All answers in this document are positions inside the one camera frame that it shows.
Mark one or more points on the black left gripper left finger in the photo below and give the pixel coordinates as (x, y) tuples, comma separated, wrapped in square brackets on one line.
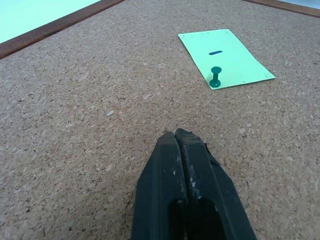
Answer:
[(155, 190)]

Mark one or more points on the cork board with wooden frame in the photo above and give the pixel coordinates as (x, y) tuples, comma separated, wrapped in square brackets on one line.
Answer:
[(87, 112)]

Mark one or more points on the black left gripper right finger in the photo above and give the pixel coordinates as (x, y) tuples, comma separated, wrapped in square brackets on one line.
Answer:
[(212, 190)]

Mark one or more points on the green pushpin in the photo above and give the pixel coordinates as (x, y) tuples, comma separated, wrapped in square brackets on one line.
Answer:
[(215, 77)]

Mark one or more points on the green paper note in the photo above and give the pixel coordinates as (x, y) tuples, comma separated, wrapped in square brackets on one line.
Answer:
[(225, 60)]

